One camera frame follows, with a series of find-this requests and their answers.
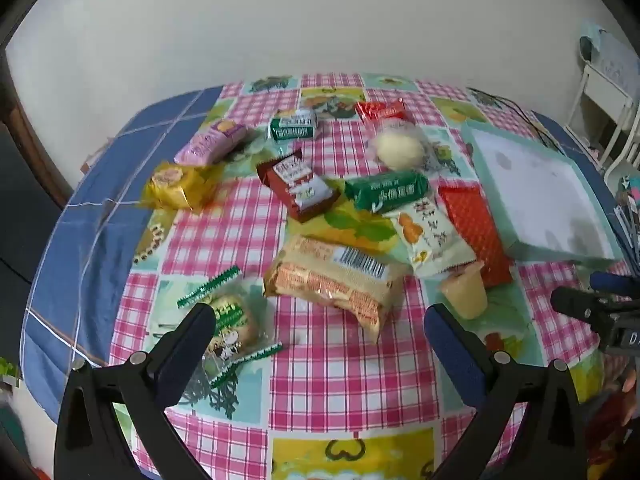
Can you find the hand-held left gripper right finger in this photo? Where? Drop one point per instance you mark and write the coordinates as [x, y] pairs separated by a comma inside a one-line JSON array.
[[447, 342]]

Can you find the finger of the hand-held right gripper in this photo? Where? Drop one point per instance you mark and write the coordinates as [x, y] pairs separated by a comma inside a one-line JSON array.
[[580, 302], [615, 282]]

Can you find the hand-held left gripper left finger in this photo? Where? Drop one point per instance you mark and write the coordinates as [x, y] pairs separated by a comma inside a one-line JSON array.
[[200, 322]]

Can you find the white tray with teal rim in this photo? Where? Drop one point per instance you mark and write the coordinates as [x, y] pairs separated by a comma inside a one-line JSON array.
[[542, 185]]

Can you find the dark green snack packet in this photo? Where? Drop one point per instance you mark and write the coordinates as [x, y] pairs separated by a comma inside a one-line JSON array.
[[387, 191]]

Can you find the pink snack packet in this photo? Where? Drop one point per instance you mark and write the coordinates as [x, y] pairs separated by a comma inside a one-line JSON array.
[[210, 144]]

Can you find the person's right hand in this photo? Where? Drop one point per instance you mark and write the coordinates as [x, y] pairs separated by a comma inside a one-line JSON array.
[[629, 382]]

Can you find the clear green-edged pastry packet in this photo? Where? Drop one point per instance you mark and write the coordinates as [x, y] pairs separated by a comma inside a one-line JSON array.
[[234, 321]]

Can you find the yellow jelly cup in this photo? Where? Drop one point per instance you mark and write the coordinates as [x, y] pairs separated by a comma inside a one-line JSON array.
[[466, 292]]

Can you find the colourful clutter pile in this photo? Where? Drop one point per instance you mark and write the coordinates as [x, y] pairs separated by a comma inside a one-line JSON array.
[[629, 210]]

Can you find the red dotted snack packet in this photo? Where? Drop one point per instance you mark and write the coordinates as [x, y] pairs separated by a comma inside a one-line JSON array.
[[475, 225]]

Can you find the pink checkered printed tablecloth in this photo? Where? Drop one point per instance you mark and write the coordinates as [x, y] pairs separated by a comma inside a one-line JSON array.
[[330, 385]]

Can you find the large orange biscuit packet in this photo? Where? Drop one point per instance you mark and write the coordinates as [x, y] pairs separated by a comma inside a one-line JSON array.
[[325, 276]]

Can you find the yellow snack packet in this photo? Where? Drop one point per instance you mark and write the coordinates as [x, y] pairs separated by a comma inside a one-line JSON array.
[[175, 186]]

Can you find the blue bed sheet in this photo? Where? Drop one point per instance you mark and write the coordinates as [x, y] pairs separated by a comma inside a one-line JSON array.
[[75, 260]]

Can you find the brown and white biscuit packet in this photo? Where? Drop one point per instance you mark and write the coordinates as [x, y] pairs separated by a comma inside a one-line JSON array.
[[296, 186]]

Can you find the white chair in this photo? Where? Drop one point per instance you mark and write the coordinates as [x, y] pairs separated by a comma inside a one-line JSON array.
[[602, 90]]

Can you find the green object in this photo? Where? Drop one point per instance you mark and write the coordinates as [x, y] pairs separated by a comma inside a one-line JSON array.
[[9, 372]]

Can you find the clear wrapped pale bun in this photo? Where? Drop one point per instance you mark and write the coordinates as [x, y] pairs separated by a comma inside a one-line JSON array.
[[398, 149]]

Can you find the green and white snack packet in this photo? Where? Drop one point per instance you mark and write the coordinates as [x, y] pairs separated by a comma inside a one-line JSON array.
[[292, 126]]

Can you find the small red snack packet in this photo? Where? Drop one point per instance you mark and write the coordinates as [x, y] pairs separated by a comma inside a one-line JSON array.
[[380, 109]]

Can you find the brown wooden frame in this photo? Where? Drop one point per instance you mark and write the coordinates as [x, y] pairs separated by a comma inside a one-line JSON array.
[[30, 145]]

